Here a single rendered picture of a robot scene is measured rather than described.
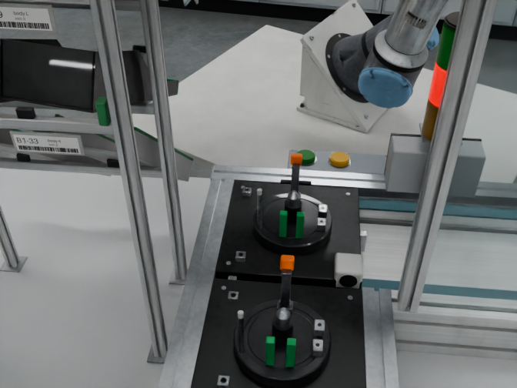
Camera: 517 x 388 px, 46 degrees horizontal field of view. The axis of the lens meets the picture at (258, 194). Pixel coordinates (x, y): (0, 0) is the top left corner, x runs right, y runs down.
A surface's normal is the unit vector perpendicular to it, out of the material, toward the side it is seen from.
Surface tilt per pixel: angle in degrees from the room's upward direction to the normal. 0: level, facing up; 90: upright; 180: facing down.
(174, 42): 0
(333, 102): 90
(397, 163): 90
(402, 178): 90
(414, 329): 90
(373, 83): 109
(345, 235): 0
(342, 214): 0
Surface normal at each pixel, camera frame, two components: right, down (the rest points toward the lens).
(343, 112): -0.54, 0.54
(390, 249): 0.00, -0.77
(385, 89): -0.37, 0.80
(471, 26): -0.10, 0.64
